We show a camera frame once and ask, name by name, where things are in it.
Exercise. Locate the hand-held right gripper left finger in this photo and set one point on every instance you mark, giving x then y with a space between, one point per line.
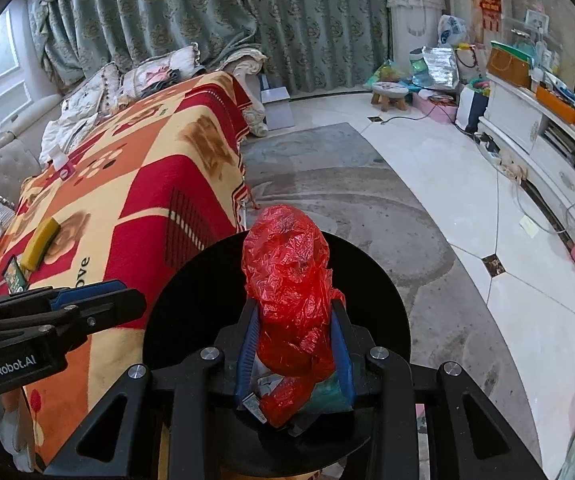
247 355

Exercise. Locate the grey tufted sofa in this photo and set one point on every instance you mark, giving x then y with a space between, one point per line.
2 170

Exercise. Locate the blue white medicine box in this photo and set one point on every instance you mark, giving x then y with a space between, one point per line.
267 385

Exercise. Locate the silver patterned pillow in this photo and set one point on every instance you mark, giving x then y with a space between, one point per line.
92 92

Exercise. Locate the white television cabinet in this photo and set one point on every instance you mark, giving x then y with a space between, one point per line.
512 110

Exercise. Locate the black round bin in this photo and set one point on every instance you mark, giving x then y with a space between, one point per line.
192 300

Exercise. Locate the silver foil bag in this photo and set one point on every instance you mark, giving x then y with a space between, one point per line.
440 67

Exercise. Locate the orange paper bag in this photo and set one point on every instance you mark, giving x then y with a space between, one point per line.
507 65

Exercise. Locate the red plastic bag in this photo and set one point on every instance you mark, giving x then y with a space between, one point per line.
287 285

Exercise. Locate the orange box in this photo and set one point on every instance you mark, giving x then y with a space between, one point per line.
557 105

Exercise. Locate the yellow sponge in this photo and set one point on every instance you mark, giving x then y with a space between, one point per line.
40 245

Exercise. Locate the grey patterned rug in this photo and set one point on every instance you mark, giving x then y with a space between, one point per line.
367 200

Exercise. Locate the white and navy appliance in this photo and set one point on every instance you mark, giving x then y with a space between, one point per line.
470 110

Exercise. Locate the white and blue plastic bag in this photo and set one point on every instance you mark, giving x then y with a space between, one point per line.
452 30

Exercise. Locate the green packet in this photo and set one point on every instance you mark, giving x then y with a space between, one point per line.
16 275

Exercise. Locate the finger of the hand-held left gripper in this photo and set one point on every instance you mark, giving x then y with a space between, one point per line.
87 291
117 305

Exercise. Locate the teal plastic packet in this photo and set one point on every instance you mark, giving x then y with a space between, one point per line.
325 395

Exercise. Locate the white quilt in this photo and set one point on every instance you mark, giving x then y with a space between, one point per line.
67 132

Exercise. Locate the pink basin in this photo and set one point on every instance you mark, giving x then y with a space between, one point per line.
435 107

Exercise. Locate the small wooden stool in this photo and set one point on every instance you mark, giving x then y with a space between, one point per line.
390 94

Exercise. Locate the grey box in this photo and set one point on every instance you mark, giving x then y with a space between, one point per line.
277 105

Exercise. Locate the red wall decoration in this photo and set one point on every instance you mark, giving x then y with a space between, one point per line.
490 7

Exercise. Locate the white power strip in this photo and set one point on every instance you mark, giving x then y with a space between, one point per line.
505 160

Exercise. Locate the green patterned curtain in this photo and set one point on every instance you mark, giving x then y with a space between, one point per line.
307 20

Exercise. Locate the beige cushion with pink cloth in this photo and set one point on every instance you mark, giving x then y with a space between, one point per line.
157 72

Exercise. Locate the red and yellow printed blanket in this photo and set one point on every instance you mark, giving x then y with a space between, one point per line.
132 170

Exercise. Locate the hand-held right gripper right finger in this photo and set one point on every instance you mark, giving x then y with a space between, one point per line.
342 355

